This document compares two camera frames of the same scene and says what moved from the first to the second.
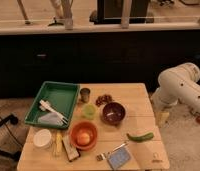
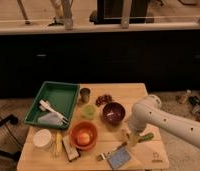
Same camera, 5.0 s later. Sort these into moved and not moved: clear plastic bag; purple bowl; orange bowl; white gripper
Moved: white gripper
Not moved: orange bowl; clear plastic bag; purple bowl
